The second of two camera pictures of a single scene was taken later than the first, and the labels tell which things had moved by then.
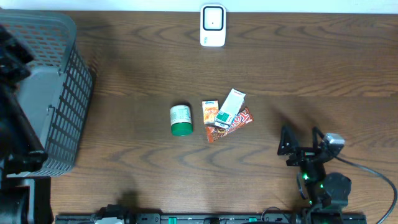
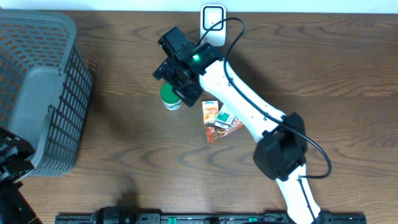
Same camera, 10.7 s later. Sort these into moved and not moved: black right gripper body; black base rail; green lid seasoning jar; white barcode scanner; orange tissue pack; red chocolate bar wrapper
Moved: green lid seasoning jar; black right gripper body
Not moved: white barcode scanner; black base rail; orange tissue pack; red chocolate bar wrapper
